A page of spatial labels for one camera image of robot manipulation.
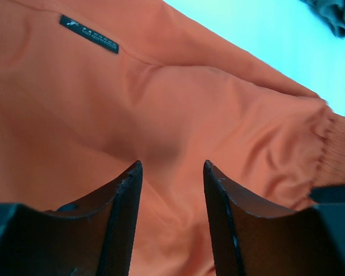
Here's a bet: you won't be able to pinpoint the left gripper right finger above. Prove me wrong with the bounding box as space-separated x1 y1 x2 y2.
203 161 345 275

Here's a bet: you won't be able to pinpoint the olive green folded shorts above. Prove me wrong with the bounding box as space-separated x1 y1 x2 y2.
302 0 345 38

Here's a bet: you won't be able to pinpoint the orange shorts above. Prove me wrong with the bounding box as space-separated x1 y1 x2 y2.
0 1 345 275

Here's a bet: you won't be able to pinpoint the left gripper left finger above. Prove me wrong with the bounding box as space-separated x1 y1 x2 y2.
0 162 143 275

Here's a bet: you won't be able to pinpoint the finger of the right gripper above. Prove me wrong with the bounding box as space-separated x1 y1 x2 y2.
309 185 345 203

